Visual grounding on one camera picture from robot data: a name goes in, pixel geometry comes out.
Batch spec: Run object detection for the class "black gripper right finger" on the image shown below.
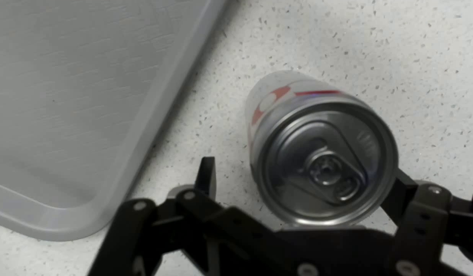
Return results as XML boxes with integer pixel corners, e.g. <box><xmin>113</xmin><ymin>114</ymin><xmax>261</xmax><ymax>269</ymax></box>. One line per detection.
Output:
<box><xmin>381</xmin><ymin>170</ymin><xmax>473</xmax><ymax>276</ymax></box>

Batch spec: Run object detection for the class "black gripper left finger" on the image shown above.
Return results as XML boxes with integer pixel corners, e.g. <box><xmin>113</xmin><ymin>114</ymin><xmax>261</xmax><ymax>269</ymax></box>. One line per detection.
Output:
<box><xmin>87</xmin><ymin>157</ymin><xmax>277</xmax><ymax>276</ymax></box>

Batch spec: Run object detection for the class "grey plastic tray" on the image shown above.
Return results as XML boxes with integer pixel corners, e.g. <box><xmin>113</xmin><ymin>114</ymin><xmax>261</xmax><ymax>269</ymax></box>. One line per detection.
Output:
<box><xmin>0</xmin><ymin>0</ymin><xmax>229</xmax><ymax>241</ymax></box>

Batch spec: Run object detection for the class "silver diet soda can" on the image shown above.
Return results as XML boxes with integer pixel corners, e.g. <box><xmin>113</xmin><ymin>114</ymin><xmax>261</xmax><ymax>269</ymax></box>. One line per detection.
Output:
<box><xmin>244</xmin><ymin>71</ymin><xmax>398</xmax><ymax>229</ymax></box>

